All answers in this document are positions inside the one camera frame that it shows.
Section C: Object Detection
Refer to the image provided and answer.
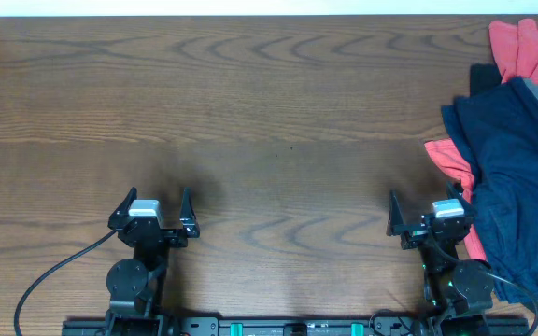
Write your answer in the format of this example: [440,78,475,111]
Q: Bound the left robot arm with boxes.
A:
[104,188,200,336]

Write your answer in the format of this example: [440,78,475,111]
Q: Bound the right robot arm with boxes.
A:
[387,183,493,335]

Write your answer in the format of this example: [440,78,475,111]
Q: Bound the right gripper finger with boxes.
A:
[387,190,404,236]
[446,182,470,205]

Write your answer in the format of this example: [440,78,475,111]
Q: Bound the black cloth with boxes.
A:
[469,63,502,96]

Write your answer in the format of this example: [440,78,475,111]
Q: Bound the red cloth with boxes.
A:
[423,18,538,262]

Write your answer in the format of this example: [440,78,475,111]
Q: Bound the navy blue shorts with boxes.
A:
[442,77,538,303]

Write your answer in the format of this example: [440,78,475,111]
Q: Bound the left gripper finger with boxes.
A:
[179,188,200,238]
[108,187,137,224]

